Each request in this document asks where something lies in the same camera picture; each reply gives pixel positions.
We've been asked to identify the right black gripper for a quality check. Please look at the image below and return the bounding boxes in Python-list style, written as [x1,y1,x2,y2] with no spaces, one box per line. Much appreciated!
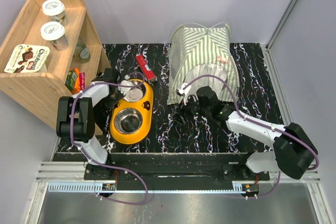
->
[171,92,211,125]

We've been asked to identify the steel bowl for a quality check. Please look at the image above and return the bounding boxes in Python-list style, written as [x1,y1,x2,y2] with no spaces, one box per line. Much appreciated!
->
[122,79,146,102]
[113,108,143,134]

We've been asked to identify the yellow pet bowl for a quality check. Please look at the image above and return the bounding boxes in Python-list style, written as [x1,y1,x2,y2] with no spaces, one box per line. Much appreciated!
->
[109,79,154,145]

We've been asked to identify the steel bowl front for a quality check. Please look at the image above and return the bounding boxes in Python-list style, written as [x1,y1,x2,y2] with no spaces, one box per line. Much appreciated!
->
[113,108,143,134]

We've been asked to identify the striped green pet tent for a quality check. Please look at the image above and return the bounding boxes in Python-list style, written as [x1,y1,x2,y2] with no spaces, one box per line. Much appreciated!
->
[167,24,240,105]

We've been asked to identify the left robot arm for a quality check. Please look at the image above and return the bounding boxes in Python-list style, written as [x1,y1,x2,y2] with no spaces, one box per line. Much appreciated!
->
[56,68,122,179]

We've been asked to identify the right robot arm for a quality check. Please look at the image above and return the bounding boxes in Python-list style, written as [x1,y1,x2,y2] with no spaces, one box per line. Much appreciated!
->
[176,83,318,180]

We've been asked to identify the pink small packet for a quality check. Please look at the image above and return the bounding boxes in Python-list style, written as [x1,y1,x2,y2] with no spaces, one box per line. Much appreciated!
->
[79,72,85,90]

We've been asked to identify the glass jar on shelf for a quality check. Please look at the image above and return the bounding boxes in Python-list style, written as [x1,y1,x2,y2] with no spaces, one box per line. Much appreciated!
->
[74,38,90,63]

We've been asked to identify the orange green sponge pack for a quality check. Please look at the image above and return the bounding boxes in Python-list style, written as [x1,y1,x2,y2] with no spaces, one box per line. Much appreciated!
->
[65,68,80,94]

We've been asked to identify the red toothpaste box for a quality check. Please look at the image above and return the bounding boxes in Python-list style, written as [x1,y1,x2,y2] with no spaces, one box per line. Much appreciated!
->
[135,55,157,83]

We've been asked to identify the wooden shelf unit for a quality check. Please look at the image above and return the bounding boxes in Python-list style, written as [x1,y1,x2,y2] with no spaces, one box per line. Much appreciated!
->
[1,0,111,128]

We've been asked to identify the white lidded cup front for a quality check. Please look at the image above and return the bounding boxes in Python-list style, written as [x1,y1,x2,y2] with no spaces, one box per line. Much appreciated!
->
[40,22,68,51]

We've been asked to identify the white lidded cup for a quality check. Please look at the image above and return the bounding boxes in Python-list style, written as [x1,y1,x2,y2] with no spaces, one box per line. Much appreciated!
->
[40,22,68,51]
[42,0,66,25]

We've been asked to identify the white lidded cup rear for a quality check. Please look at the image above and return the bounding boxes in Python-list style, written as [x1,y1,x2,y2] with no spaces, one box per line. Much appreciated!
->
[42,0,66,25]

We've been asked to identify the Chobani yogurt flip pack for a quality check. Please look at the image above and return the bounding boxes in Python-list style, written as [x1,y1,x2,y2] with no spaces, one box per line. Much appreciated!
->
[4,44,50,73]

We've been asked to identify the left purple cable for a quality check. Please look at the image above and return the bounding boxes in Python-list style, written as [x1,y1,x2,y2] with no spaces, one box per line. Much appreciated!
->
[69,71,150,205]

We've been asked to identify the purple cable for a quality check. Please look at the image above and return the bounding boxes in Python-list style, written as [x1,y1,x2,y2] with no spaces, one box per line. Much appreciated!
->
[69,71,150,205]
[182,74,320,200]

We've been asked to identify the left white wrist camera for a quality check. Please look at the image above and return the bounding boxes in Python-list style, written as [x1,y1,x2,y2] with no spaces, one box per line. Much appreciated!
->
[118,75,135,96]

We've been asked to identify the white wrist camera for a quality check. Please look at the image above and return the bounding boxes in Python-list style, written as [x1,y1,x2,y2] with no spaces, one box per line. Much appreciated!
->
[118,75,135,96]
[176,83,191,105]

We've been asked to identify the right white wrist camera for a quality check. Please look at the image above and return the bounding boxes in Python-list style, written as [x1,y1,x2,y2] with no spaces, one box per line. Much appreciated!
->
[176,83,191,105]

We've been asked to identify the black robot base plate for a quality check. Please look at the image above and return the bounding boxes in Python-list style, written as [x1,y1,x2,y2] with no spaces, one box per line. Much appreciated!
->
[83,152,270,191]

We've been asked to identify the aluminium rail frame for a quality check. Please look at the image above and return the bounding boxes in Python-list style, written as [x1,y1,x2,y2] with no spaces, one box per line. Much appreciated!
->
[38,44,332,223]

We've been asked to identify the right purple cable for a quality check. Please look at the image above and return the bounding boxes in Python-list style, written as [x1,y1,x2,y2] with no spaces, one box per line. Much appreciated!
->
[182,74,320,200]

